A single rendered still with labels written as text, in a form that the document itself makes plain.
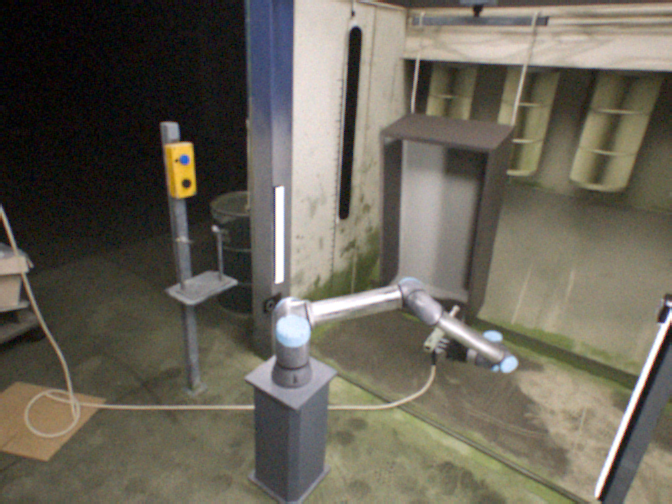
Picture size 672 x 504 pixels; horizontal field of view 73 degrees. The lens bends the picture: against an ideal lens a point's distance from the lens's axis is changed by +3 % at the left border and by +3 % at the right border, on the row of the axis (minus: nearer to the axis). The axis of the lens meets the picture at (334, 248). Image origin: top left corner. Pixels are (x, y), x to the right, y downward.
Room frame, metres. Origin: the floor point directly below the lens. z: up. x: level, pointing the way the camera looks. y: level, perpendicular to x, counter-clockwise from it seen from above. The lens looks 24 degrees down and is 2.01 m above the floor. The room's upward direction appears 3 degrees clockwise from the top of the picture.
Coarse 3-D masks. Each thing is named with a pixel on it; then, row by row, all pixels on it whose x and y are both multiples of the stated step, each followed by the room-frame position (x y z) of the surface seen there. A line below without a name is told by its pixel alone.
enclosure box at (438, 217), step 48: (384, 144) 2.46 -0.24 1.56; (432, 144) 2.63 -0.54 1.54; (480, 144) 2.15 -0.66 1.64; (384, 192) 2.52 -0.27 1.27; (432, 192) 2.67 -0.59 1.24; (480, 192) 2.51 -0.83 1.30; (384, 240) 2.58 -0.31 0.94; (432, 240) 2.72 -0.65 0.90; (480, 240) 2.18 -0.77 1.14; (432, 288) 2.75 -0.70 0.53; (480, 288) 2.40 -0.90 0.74
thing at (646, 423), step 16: (656, 384) 1.12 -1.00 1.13; (656, 400) 1.11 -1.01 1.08; (640, 416) 1.12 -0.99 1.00; (656, 416) 1.10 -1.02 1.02; (640, 432) 1.11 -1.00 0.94; (640, 448) 1.10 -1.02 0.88; (624, 464) 1.11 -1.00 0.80; (624, 480) 1.10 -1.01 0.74; (608, 496) 1.12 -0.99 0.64; (624, 496) 1.10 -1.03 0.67
